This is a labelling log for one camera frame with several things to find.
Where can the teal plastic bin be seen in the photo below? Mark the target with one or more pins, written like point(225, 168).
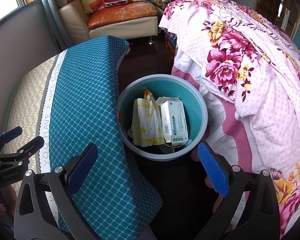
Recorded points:
point(190, 100)

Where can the person's left hand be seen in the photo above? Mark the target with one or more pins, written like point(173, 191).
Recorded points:
point(7, 202)

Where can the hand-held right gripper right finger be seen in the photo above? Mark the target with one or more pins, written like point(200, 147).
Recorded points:
point(212, 170)

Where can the cream sofa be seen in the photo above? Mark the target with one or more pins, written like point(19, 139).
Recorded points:
point(72, 17)

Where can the white medicine box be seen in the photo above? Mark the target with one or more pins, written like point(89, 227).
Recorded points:
point(175, 122)

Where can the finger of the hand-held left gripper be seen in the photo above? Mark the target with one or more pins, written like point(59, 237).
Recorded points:
point(12, 133)
point(32, 146)

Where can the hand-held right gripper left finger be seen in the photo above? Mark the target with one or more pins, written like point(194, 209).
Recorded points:
point(82, 170)

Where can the orange snack packet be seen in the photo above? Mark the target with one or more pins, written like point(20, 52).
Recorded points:
point(149, 95)

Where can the orange seat cushion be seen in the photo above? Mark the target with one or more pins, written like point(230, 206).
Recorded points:
point(122, 13)

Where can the grey curtain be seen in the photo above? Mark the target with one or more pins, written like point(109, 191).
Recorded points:
point(52, 12)

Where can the yellow and white paper wrapper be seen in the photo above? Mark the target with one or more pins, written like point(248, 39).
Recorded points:
point(146, 122)

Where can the dark wooden cabinet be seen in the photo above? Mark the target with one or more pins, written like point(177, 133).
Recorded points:
point(272, 2)

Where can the floral pink blanket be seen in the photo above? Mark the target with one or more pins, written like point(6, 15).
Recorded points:
point(240, 55)

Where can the red can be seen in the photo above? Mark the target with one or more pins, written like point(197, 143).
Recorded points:
point(119, 117)

